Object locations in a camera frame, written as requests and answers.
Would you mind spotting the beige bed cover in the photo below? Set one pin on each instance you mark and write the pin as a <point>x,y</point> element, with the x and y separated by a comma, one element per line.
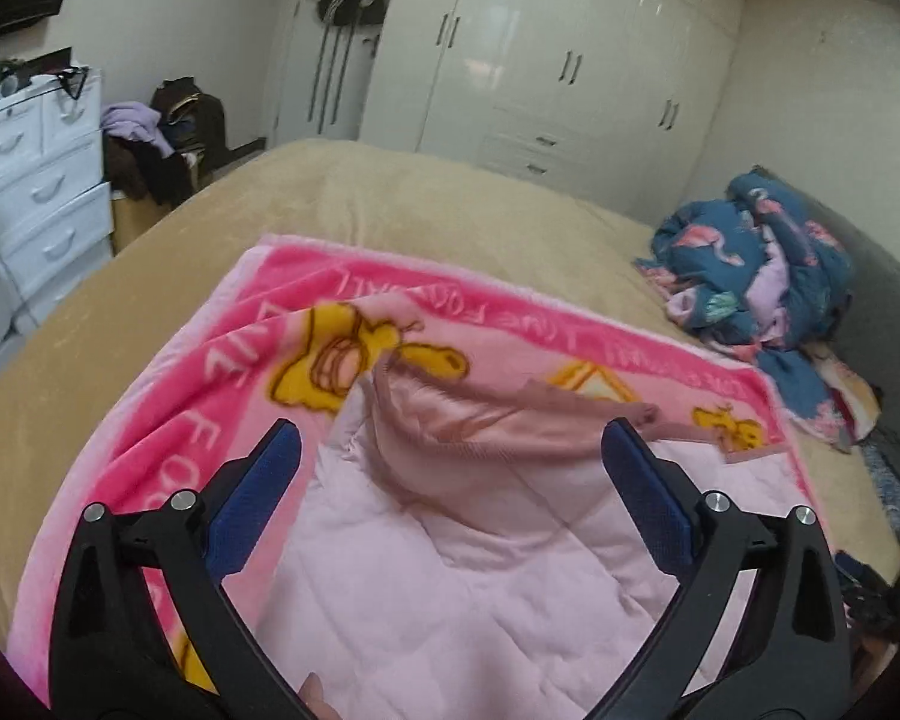
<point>75,367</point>

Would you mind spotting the pink cartoon fleece blanket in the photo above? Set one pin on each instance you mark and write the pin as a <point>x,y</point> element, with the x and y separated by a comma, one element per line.
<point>288,333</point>

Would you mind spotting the dark clothes pile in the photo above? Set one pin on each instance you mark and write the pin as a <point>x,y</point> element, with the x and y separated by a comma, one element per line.
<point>194,123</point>

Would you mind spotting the white door with stripes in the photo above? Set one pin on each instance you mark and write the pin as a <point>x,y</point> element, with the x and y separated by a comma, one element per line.
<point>321,77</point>

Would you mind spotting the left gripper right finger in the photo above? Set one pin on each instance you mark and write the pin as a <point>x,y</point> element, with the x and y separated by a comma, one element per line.
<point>756,628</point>

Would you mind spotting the grey padded headboard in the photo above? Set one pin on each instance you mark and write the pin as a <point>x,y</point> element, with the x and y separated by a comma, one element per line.
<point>868,339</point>

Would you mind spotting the orange white folded cloth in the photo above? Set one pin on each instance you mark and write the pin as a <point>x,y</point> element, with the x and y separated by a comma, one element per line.
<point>854,398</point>

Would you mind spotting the white glossy wardrobe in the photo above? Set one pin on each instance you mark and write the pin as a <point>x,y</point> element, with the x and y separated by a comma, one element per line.
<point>606,100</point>

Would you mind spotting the pink quilted jacket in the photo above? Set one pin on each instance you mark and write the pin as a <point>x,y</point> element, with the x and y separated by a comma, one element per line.
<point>461,552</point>

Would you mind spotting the blue flamingo duvet pile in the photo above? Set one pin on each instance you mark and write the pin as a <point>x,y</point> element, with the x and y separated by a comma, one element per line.
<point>752,276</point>

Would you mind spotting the white plastic drawer unit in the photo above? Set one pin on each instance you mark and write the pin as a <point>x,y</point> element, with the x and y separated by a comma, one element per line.
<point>56,218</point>

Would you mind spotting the lilac garment on pile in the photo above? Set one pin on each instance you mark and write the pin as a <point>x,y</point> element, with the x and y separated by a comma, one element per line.
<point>135,122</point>

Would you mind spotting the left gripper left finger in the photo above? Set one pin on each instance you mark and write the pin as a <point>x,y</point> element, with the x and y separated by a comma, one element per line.
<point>109,657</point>

